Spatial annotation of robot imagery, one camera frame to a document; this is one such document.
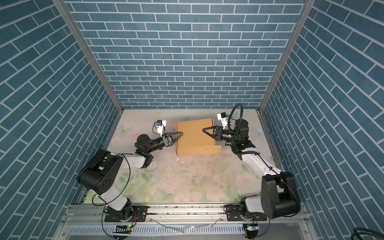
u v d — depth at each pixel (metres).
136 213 0.73
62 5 0.69
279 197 0.42
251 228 0.74
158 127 0.77
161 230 0.77
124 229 0.72
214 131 0.71
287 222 0.74
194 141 0.74
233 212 0.74
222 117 0.74
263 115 1.24
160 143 0.74
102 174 0.47
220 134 0.69
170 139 0.72
